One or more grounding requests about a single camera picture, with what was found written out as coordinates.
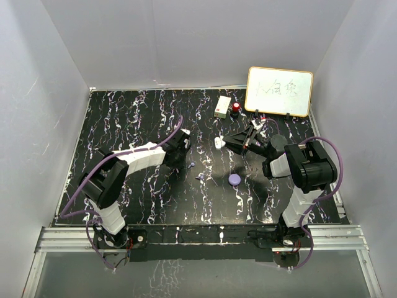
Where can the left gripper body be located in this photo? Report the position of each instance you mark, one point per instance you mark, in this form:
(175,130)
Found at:
(178,163)

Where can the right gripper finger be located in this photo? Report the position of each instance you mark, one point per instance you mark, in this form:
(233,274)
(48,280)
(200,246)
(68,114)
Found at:
(237,137)
(236,146)

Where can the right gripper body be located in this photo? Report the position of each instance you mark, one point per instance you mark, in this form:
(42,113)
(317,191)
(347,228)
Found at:
(252,142)

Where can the white earbud charging case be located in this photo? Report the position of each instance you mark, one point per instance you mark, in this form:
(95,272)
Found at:
(219,143)

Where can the purple round earbud case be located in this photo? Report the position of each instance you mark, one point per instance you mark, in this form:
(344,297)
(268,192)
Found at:
(234,179)

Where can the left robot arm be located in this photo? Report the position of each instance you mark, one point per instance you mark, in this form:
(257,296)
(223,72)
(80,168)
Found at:
(104,186)

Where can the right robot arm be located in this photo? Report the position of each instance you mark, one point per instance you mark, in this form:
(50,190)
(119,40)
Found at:
(312,170)

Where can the red emergency stop button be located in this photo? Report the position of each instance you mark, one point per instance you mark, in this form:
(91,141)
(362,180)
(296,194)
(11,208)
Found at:
(234,114)

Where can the white cardboard box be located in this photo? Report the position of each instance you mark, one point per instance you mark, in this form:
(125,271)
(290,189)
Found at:
(222,107)

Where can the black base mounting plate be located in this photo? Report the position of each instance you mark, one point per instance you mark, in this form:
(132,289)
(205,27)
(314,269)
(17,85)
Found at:
(142,243)

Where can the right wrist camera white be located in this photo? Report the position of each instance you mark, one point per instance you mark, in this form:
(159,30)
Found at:
(258,123)

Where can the white whiteboard yellow frame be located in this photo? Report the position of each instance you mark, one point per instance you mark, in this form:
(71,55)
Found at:
(278,91)

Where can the aluminium frame rail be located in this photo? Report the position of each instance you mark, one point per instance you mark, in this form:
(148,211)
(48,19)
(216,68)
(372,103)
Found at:
(324,237)

